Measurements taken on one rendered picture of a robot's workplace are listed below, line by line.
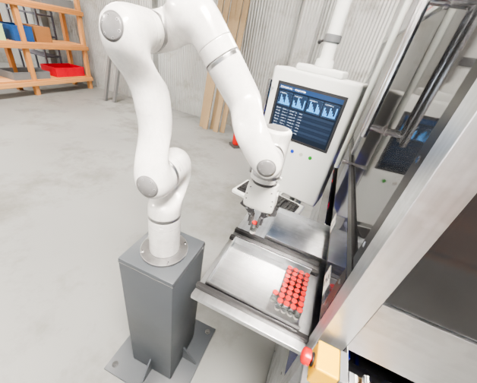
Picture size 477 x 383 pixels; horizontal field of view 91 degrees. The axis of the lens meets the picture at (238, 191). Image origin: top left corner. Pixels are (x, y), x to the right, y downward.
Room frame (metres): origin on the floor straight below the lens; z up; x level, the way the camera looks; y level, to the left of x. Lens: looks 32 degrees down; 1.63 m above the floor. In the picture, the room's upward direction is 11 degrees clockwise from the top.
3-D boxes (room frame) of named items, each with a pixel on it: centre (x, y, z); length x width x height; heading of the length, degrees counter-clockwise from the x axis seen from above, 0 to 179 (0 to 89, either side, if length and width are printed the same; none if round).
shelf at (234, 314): (0.75, -0.24, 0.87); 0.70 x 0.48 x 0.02; 163
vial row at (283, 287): (0.57, -0.23, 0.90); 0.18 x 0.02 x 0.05; 163
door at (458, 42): (0.61, -0.38, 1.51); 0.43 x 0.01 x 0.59; 163
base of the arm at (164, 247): (0.67, 0.25, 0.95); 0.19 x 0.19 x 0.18
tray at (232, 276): (0.59, -0.15, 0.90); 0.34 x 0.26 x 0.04; 73
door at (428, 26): (1.04, -0.51, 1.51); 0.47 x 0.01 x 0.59; 163
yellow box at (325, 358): (0.29, -0.30, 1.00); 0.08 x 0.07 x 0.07; 73
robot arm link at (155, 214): (0.70, 0.25, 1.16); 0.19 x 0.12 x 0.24; 172
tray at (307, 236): (0.89, -0.36, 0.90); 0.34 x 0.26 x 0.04; 73
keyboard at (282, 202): (1.30, -0.19, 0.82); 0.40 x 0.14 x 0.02; 62
